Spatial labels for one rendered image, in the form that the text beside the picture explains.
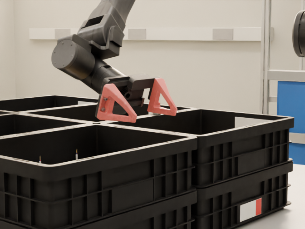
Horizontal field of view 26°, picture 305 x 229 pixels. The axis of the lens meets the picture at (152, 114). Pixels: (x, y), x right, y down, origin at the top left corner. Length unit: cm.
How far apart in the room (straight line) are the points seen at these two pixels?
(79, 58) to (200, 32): 345
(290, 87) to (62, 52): 241
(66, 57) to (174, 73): 359
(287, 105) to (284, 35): 100
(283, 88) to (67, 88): 227
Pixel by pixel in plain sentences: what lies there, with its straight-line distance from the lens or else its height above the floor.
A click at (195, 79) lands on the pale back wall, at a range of 469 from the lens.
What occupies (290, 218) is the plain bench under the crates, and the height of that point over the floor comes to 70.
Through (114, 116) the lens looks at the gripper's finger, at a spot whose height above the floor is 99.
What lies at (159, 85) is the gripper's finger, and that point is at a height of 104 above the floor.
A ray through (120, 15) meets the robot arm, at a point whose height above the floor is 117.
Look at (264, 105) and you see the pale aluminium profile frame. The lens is 356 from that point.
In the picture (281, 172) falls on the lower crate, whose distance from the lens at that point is 163.
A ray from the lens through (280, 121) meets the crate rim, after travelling 160.
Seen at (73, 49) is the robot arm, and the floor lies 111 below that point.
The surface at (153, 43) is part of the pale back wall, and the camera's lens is 485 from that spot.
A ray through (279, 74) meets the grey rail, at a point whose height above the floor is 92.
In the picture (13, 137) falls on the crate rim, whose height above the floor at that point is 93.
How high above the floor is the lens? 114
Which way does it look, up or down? 7 degrees down
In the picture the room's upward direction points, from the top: straight up
